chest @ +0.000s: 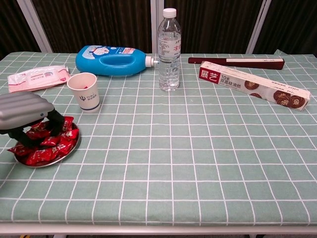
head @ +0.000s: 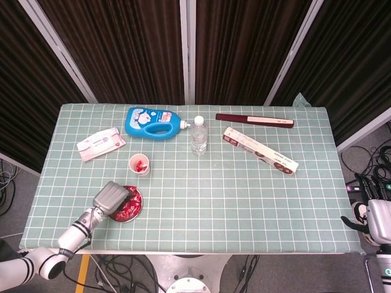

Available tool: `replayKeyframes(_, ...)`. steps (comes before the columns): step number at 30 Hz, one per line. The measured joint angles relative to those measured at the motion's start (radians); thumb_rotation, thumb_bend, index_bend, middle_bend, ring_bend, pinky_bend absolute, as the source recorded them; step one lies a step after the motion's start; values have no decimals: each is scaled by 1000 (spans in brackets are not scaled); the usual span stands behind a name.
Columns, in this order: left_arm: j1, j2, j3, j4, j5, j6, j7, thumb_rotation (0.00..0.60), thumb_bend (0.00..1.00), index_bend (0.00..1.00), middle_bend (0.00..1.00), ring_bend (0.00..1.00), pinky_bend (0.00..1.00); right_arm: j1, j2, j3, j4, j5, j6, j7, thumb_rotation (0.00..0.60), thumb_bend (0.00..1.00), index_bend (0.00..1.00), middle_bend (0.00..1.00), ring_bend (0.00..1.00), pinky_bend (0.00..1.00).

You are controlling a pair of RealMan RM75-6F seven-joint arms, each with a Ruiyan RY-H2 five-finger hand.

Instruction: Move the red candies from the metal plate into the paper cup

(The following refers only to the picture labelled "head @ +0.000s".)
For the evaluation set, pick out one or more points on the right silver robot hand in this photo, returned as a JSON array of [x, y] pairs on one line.
[[380, 219]]

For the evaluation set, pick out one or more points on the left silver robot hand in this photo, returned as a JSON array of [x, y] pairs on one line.
[[110, 198]]

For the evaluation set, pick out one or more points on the metal bowl of red candies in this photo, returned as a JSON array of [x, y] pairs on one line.
[[126, 220]]

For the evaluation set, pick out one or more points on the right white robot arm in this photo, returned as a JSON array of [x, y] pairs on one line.
[[384, 262]]

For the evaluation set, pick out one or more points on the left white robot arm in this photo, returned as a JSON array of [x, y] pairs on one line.
[[73, 235]]

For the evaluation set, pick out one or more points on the white paper cup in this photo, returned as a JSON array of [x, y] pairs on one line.
[[133, 166]]

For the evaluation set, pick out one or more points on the white black sneaker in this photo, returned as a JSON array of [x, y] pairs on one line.
[[362, 210]]

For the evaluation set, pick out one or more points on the black power strip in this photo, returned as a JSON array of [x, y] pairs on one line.
[[352, 187]]

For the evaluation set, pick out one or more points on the pink wet wipes pack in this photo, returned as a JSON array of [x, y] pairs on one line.
[[97, 145]]

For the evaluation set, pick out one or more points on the blue detergent bottle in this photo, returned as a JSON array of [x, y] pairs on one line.
[[134, 128]]

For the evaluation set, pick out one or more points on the yellow floor tape strip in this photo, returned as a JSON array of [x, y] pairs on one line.
[[82, 274]]

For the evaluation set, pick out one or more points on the green checked tablecloth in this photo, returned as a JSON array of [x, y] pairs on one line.
[[214, 198]]

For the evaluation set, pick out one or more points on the clear water bottle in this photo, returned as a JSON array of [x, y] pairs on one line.
[[199, 140]]

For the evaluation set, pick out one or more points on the dark brown curtain panel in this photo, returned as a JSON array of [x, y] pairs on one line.
[[24, 91], [122, 45], [244, 45], [351, 61]]

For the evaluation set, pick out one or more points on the baking paper box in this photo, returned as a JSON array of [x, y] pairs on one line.
[[259, 149]]

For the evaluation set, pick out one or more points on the dark red long case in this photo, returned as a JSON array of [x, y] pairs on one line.
[[232, 117]]

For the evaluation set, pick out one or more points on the white partition frame rail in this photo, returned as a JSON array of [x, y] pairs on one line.
[[363, 131], [19, 164]]

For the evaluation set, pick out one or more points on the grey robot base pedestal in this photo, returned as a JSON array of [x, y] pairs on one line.
[[189, 274]]

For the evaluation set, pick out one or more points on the white metal table frame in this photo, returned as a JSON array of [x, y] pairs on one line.
[[214, 252]]

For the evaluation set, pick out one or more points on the white partition frame post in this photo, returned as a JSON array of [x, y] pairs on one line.
[[290, 55], [56, 45], [184, 30]]

